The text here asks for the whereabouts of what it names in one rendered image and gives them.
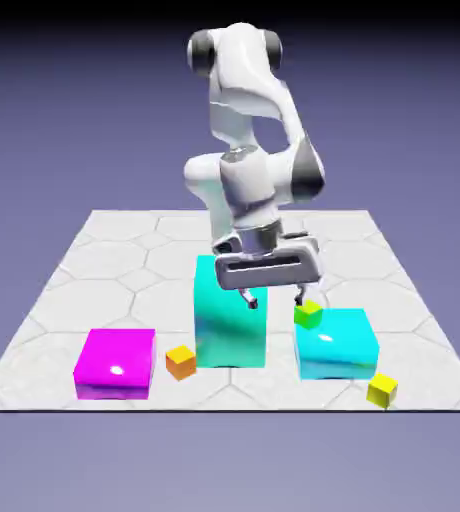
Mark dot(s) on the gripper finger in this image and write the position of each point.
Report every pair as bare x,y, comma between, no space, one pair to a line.
300,295
250,299

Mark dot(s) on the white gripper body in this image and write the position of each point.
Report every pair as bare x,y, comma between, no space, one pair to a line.
270,276

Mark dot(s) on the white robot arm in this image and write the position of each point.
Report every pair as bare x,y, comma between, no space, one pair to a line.
246,180

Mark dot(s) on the small green cube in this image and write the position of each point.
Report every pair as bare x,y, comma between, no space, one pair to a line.
308,315

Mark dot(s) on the small orange cube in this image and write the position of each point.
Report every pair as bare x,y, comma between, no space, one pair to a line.
180,364

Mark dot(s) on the small yellow cube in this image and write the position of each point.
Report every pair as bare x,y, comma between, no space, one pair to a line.
382,391

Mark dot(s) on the tall large teal box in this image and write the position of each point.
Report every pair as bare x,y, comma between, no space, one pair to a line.
230,328

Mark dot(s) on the large cyan box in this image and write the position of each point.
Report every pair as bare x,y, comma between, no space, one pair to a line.
338,348

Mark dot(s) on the large magenta box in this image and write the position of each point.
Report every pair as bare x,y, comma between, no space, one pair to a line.
114,362

